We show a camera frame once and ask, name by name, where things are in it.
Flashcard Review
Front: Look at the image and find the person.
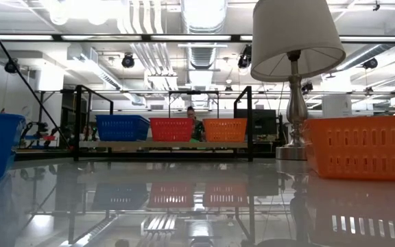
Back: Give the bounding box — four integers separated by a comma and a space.
184, 105, 208, 151

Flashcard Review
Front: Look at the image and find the red slotted plastic basket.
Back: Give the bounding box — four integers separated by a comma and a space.
149, 117, 195, 143

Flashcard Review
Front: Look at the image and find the orange slotted plastic basket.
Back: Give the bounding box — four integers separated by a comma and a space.
302, 115, 395, 183
202, 117, 248, 143

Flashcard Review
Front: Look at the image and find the black computer monitor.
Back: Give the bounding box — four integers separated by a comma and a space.
234, 108, 278, 137

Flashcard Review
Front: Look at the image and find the white shade silver table lamp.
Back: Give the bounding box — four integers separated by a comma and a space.
250, 0, 346, 161

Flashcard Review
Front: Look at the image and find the white box appliance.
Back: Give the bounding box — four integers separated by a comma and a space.
322, 94, 353, 119

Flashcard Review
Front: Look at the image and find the black frame wooden board shelf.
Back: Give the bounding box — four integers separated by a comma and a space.
73, 84, 254, 163

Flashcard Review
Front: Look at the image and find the black ceiling mounted camera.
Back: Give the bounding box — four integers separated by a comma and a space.
4, 58, 20, 74
237, 44, 253, 69
361, 57, 379, 70
300, 81, 314, 95
121, 53, 136, 69

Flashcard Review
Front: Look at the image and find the silver ventilation duct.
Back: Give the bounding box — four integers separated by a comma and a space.
180, 0, 228, 69

